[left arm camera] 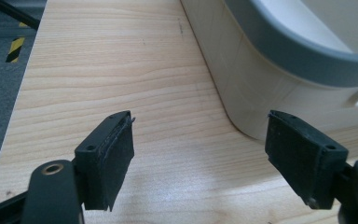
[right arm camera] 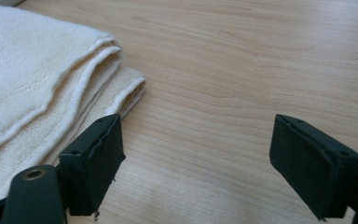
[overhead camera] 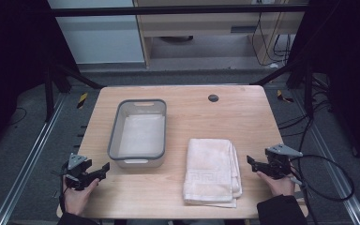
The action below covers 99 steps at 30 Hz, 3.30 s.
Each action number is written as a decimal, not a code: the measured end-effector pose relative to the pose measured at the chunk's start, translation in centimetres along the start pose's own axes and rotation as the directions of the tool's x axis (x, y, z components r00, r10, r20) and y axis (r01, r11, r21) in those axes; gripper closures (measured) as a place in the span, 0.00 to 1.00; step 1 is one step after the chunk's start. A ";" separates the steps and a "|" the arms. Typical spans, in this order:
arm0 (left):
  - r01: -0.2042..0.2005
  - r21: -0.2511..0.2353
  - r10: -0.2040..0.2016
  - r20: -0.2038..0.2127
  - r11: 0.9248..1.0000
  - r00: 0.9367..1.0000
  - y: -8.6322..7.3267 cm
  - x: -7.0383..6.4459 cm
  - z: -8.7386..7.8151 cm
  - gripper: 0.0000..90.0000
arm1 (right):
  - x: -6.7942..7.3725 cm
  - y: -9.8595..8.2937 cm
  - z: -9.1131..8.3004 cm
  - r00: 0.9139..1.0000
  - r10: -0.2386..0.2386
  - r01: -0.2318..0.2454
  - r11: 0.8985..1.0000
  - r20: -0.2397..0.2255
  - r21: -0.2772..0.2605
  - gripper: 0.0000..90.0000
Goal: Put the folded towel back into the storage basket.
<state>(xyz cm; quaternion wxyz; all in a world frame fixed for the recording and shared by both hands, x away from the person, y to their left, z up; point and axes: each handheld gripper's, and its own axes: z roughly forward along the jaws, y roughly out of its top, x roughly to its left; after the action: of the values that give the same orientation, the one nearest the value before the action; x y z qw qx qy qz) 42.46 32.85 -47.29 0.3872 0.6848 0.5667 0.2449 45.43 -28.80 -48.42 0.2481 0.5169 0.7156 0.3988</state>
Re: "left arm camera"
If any white plastic bin grey rim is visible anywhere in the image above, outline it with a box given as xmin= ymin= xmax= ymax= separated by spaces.
xmin=180 ymin=0 xmax=358 ymax=141

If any black metal stand leg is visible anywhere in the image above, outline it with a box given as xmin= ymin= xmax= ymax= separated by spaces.
xmin=0 ymin=0 xmax=41 ymax=41

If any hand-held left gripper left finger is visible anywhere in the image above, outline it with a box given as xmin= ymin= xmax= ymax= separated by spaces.
xmin=74 ymin=110 xmax=137 ymax=212

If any yellow black striped floor tape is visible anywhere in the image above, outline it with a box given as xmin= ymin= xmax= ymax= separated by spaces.
xmin=5 ymin=21 xmax=29 ymax=63

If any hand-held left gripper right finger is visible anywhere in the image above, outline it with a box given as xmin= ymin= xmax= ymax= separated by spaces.
xmin=264 ymin=109 xmax=350 ymax=210

